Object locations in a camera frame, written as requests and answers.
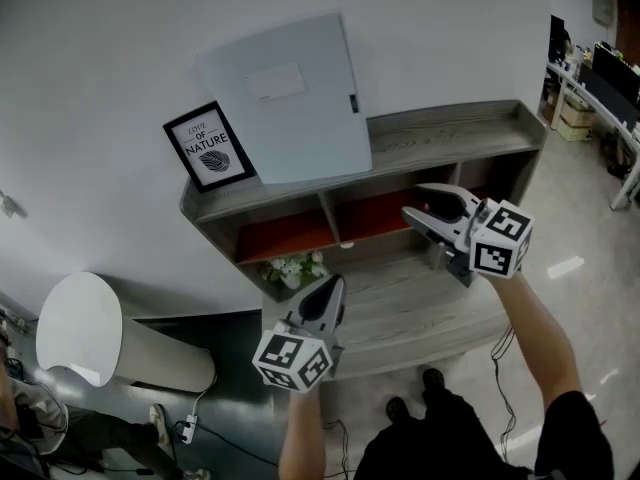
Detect white cylindrical pedestal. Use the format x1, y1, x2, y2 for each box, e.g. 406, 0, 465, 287
34, 271, 217, 395

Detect white flower bouquet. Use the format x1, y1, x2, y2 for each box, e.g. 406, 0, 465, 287
257, 250, 331, 284

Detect person's right forearm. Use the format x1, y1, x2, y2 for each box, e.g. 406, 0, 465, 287
491, 269, 587, 420

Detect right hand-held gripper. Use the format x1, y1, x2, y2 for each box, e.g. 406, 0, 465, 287
401, 182, 536, 289

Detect long black floor cable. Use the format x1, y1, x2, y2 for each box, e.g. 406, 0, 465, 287
172, 420, 280, 468

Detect person's left black shoe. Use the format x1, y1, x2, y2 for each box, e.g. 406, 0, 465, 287
385, 396, 409, 425

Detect person's black trousers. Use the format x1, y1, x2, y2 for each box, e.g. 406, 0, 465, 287
351, 386, 537, 480

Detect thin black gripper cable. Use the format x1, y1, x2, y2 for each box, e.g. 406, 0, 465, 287
321, 419, 352, 480
491, 321, 520, 465

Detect grey wood-grain table top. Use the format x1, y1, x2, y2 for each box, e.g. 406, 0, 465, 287
259, 247, 512, 382

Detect cardboard box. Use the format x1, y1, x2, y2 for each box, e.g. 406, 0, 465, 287
555, 115, 592, 143
559, 96, 597, 128

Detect black computer monitor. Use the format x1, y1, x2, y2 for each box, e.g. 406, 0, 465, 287
592, 41, 640, 97

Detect white power cable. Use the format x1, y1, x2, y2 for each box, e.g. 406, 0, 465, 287
189, 362, 218, 420

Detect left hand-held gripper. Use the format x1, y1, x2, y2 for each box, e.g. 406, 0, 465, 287
251, 273, 348, 396

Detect black framed leaf picture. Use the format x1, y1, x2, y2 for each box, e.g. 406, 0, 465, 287
162, 100, 258, 195

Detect person's black shoe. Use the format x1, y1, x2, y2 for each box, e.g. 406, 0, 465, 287
385, 396, 409, 425
421, 367, 447, 395

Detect grey wall conduit box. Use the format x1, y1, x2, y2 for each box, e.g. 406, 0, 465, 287
0, 190, 29, 220

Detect person's right black shoe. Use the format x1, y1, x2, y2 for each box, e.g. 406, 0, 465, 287
421, 367, 447, 395

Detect grey wooden shelf unit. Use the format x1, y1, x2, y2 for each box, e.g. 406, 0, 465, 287
178, 99, 549, 304

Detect person's black shirt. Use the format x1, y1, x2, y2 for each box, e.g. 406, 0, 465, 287
533, 390, 615, 480

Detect pale blue folder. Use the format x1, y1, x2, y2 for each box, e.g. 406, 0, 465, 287
194, 12, 374, 186

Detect person's left forearm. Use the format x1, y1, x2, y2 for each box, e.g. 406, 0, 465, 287
276, 389, 327, 480

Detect white wall panel box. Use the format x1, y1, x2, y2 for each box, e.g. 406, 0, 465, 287
591, 0, 619, 26

